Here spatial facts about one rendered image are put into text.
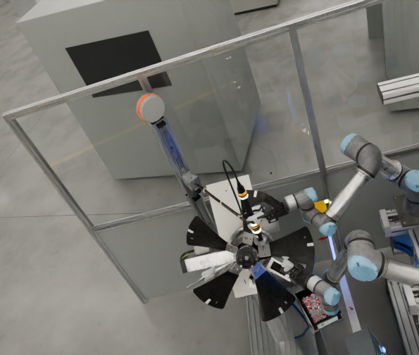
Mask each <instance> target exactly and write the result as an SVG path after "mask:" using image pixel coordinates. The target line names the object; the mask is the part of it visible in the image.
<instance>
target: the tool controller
mask: <svg viewBox="0 0 419 355"><path fill-rule="evenodd" d="M344 338H345V342H346V346H347V349H348V353H349V355H386V352H385V353H384V352H383V350H382V347H383V346H382V344H381V343H380V342H379V340H378V339H377V338H376V336H374V334H373V333H372V332H371V331H370V329H369V328H366V329H363V330H359V331H357V332H353V333H351V334H348V335H345V336H344Z"/></svg>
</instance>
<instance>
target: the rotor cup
mask: <svg viewBox="0 0 419 355"><path fill-rule="evenodd" d="M247 245H248V244H245V243H243V242H241V243H240V244H239V245H238V250H237V253H236V254H235V260H236V262H237V265H238V266H239V267H241V268H243V269H251V268H253V267H254V266H255V265H256V264H257V263H258V262H259V261H260V257H259V255H258V246H257V245H255V243H254V245H253V246H252V245H249V246H248V247H247ZM245 256H248V257H249V259H248V260H245V259H244V257H245Z"/></svg>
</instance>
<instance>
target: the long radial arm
mask: <svg viewBox="0 0 419 355"><path fill-rule="evenodd" d="M232 255H233V254H232V253H230V252H228V251H222V250H219V249H214V250H213V251H212V252H209V253H205V254H199V255H196V254H193V255H190V256H188V257H187V258H186V259H185V263H186V266H187V271H188V272H190V271H194V270H200V269H203V268H209V267H213V266H219V265H222V264H226V263H229V262H231V261H233V260H235V259H234V256H232Z"/></svg>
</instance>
